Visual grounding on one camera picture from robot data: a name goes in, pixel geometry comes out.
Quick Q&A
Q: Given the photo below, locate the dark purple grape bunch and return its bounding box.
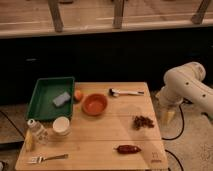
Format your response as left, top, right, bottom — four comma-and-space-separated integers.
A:
133, 116, 154, 130

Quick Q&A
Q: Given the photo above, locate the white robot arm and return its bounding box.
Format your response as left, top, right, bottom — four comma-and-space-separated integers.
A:
156, 62, 213, 124

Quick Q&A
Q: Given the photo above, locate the red bowl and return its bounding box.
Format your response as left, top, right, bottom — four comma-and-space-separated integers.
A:
82, 93, 108, 116

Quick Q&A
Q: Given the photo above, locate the dark red chili pepper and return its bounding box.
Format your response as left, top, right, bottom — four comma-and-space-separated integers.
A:
115, 145, 141, 154

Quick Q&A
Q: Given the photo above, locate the small orange fruit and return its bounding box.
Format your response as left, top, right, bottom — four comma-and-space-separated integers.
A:
74, 90, 83, 102

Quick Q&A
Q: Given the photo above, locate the white paper cup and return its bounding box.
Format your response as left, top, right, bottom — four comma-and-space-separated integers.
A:
52, 116, 70, 135

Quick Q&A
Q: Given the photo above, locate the blue sponge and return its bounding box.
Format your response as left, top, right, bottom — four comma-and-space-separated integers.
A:
53, 92, 71, 107

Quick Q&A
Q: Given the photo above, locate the green plastic tray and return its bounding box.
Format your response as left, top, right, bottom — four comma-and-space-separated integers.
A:
26, 77, 75, 121

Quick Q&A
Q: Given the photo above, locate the clear plastic bottle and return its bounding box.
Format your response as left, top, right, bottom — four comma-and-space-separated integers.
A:
27, 119, 48, 145

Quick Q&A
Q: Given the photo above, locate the silver fork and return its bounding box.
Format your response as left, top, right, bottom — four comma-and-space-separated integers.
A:
27, 154, 69, 164

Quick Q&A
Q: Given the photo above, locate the yellow corn cob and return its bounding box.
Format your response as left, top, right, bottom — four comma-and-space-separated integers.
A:
25, 131, 34, 152

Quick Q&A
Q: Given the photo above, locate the black cable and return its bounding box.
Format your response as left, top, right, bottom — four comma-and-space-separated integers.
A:
161, 103, 186, 141

